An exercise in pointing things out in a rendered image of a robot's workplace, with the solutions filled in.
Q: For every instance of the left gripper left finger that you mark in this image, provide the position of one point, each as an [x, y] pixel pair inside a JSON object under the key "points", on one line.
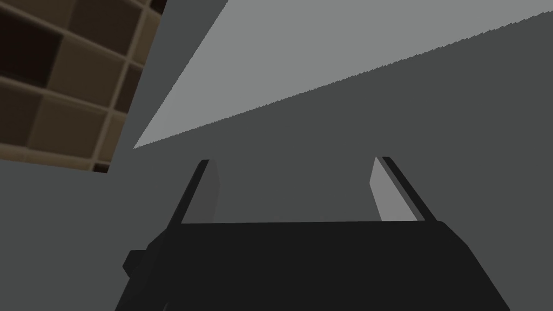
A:
{"points": [[199, 198]]}

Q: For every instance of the brown open shelf unit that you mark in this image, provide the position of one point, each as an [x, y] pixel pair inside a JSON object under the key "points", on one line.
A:
{"points": [[65, 82]]}

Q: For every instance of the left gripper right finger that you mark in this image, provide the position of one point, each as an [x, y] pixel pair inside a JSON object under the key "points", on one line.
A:
{"points": [[395, 198]]}

